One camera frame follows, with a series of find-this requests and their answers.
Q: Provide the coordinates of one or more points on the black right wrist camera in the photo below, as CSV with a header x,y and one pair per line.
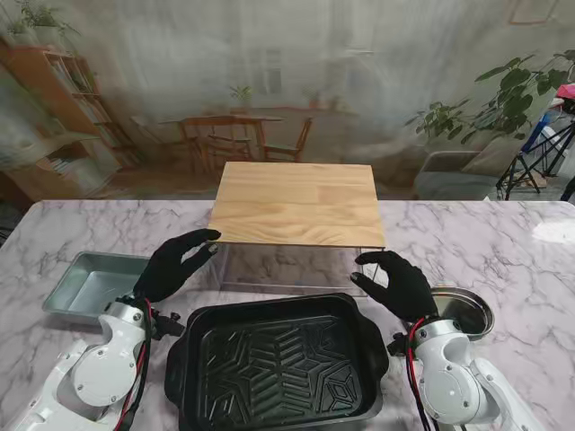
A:
x,y
397,345

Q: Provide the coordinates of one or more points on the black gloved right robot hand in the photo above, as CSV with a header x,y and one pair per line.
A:
x,y
404,287

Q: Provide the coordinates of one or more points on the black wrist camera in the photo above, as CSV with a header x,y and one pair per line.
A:
x,y
170,325
397,345

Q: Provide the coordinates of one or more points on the large black patterned baking tray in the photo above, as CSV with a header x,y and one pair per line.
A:
x,y
269,368

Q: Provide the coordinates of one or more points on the blue board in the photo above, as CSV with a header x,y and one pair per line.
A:
x,y
536,132

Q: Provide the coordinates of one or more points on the pink object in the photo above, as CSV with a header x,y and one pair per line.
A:
x,y
568,92

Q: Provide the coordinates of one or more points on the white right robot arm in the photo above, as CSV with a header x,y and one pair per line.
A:
x,y
449,381

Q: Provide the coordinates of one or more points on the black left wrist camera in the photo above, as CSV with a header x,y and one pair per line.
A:
x,y
170,325

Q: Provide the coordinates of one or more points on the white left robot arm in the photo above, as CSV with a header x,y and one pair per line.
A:
x,y
96,377

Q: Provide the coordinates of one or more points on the round stainless steel tray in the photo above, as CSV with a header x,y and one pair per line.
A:
x,y
467,314

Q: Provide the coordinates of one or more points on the black tripod stand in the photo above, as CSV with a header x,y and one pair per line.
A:
x,y
523,170

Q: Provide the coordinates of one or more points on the printed room scene backdrop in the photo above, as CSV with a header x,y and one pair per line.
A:
x,y
287,67

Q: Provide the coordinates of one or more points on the silver rectangular baking tray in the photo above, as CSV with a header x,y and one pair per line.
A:
x,y
94,283

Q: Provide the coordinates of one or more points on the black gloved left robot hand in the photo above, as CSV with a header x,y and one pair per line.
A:
x,y
166,269

